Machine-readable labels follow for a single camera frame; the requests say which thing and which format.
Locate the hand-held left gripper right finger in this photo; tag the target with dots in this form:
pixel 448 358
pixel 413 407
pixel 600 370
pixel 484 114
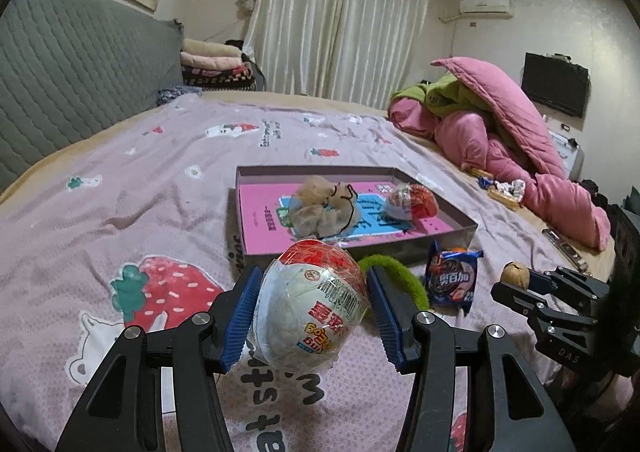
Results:
pixel 385 317

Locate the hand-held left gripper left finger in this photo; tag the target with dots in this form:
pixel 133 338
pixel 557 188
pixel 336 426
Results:
pixel 242 317

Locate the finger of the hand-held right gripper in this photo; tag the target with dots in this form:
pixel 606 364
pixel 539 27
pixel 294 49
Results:
pixel 570 282
pixel 520 299

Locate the walnut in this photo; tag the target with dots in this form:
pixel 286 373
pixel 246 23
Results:
pixel 514 276

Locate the green fuzzy hair scrunchie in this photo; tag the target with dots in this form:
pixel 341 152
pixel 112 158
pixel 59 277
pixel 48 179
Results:
pixel 405 272

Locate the red and white toy egg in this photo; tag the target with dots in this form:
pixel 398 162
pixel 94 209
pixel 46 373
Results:
pixel 300 302
pixel 415 202

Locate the blue cookie packet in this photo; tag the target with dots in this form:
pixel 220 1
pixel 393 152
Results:
pixel 450 282

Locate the shallow box with pink bottom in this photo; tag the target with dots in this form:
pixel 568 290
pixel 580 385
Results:
pixel 260 227

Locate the long metal bar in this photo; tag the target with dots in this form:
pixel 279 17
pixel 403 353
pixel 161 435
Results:
pixel 565 249

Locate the orange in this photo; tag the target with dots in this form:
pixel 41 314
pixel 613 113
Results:
pixel 459 249

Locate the dark bag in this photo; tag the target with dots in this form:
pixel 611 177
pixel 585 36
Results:
pixel 590 188

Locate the wicker basket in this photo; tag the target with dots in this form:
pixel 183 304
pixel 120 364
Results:
pixel 505 199

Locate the white candy wrappers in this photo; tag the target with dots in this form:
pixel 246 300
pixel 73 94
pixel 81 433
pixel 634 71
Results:
pixel 511 189

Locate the blue wrapped candy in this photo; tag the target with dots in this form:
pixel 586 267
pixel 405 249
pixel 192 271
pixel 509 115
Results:
pixel 484 182

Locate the white appliance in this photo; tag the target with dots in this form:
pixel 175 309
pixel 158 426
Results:
pixel 565 146

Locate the printed pink bed sheet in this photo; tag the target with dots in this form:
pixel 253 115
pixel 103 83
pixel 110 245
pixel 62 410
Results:
pixel 150 182

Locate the pink quilt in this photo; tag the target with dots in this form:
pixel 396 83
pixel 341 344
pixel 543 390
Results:
pixel 500 131

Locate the green blanket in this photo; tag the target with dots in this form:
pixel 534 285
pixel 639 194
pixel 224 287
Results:
pixel 450 94

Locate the blue patterned cloth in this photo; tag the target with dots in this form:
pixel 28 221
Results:
pixel 180 94

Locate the dark patterned folded blanket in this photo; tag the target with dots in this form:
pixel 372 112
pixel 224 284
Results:
pixel 225 79

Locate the pink folded blanket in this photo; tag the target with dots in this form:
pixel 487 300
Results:
pixel 212 61

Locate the dark cloth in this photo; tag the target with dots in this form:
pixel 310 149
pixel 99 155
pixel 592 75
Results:
pixel 235 45

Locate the beige folded blanket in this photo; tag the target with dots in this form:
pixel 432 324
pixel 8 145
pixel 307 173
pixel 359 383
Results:
pixel 210 46

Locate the white air conditioner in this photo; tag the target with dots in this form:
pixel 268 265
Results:
pixel 485 5

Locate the white curtain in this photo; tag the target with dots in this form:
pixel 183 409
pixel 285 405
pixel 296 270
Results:
pixel 325 31

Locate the grey quilted headboard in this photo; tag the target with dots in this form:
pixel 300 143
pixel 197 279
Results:
pixel 75 71

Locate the white curtain tieback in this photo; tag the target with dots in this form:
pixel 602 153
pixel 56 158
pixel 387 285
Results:
pixel 246 1

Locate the black wall television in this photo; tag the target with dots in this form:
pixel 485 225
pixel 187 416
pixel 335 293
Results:
pixel 555 84

